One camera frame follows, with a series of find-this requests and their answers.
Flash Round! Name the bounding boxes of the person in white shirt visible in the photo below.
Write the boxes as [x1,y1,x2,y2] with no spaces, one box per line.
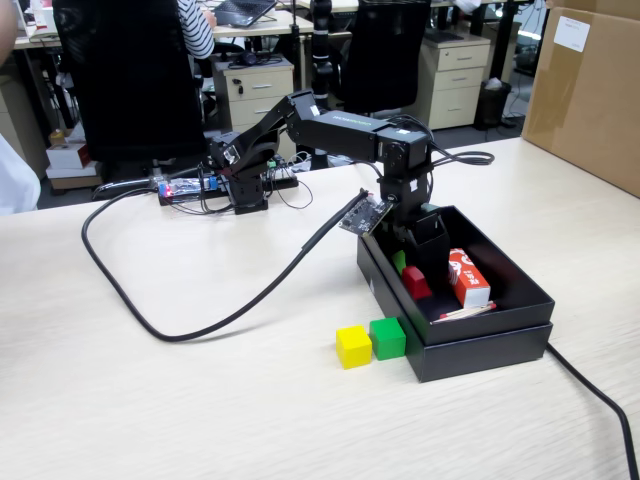
[0,132,42,217]

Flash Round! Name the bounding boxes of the black headphones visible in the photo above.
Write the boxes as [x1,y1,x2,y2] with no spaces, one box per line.
[227,49,285,70]

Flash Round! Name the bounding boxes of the green wooden cube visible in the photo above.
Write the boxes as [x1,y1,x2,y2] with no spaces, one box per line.
[369,316,408,362]

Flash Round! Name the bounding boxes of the person in striped shirt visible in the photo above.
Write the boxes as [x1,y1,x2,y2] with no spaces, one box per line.
[176,0,217,60]

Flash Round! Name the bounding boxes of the thick black sleeved cable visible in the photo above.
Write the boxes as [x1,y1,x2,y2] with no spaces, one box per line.
[81,187,364,344]

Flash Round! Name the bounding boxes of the black box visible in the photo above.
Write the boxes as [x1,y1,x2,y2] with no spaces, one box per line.
[356,203,557,346]

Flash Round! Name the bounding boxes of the white box with red print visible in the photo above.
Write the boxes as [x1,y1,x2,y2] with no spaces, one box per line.
[45,141,95,171]

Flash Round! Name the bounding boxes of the flat black cable bundle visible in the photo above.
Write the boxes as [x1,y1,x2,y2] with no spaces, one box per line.
[91,177,162,202]

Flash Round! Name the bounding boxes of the black power cable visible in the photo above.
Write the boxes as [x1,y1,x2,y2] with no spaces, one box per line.
[546,342,640,480]

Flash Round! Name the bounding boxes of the black keyboard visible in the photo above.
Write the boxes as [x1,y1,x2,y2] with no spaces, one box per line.
[423,28,466,44]

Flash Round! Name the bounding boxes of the black laptop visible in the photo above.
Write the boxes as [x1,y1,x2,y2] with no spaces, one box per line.
[213,0,279,29]

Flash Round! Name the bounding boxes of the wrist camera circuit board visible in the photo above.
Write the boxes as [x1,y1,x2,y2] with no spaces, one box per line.
[338,188,395,237]

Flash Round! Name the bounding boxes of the beige office desk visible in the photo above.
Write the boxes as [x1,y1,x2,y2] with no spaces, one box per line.
[13,9,316,51]

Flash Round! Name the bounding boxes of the orange and white carton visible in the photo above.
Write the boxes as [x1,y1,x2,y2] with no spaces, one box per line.
[446,248,492,310]

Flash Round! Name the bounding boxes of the black box lid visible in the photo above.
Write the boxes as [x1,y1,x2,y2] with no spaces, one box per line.
[357,249,555,385]

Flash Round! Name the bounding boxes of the large cardboard box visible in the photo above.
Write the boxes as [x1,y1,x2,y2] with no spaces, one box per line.
[521,0,640,200]

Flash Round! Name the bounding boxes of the wooden matchstick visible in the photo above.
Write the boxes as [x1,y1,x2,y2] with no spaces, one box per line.
[438,301,498,320]
[430,305,494,325]

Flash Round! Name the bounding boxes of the red wooden cube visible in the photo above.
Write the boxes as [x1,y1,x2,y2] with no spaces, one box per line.
[402,266,434,301]

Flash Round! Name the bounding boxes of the robot controller circuit board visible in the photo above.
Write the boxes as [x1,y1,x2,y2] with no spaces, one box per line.
[156,167,301,207]

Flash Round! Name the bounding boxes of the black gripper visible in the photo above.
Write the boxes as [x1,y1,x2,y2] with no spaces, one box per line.
[381,197,454,287]

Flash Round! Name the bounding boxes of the narrow black office chair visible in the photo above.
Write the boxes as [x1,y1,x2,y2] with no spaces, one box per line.
[332,0,432,119]

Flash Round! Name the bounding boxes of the flat stacked boxes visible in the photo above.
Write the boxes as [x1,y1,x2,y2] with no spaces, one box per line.
[45,162,105,192]

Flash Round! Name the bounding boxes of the black pole with white rings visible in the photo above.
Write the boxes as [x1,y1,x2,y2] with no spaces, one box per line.
[308,0,335,169]

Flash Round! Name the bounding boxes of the thin black servo cables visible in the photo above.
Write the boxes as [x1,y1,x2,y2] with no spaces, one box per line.
[427,142,496,201]

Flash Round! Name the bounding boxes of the yellow wooden cube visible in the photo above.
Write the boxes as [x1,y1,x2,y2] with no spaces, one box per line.
[335,324,374,370]

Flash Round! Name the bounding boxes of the wide black mesh office chair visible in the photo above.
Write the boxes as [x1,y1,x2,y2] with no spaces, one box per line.
[51,0,207,174]

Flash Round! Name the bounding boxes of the black trash bin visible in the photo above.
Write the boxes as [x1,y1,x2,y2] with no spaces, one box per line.
[473,78,514,130]

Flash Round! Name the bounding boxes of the beige drawer cabinet with keys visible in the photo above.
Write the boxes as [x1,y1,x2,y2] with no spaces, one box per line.
[212,55,296,164]

